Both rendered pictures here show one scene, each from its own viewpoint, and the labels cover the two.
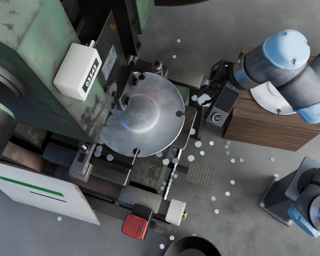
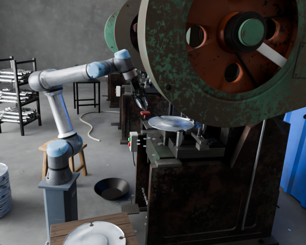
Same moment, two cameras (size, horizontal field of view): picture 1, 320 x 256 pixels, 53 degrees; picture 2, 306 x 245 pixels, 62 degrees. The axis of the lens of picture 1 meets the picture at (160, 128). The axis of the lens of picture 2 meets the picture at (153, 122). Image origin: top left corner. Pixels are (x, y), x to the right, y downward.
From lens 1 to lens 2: 1.85 m
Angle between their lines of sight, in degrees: 87
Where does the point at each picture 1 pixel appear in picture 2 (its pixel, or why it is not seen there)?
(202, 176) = (127, 208)
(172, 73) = (175, 160)
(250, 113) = (113, 217)
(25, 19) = not seen: hidden behind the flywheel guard
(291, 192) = (75, 173)
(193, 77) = (161, 161)
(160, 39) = not seen: outside the picture
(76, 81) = not seen: hidden behind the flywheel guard
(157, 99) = (167, 126)
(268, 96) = (103, 232)
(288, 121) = (81, 221)
